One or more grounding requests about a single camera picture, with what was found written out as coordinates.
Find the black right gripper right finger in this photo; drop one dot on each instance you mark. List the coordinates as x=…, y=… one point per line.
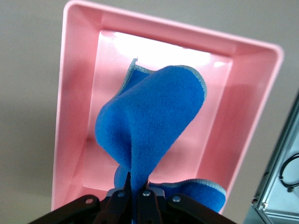
x=149, y=207

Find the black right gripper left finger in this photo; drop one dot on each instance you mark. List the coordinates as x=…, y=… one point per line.
x=114, y=205

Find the blue fleece cloth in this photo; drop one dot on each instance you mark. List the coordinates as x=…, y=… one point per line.
x=151, y=116

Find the pink plastic bin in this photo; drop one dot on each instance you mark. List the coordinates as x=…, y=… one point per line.
x=74, y=93

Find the aluminium glass cabinet frame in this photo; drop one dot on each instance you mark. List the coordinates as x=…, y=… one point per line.
x=278, y=163

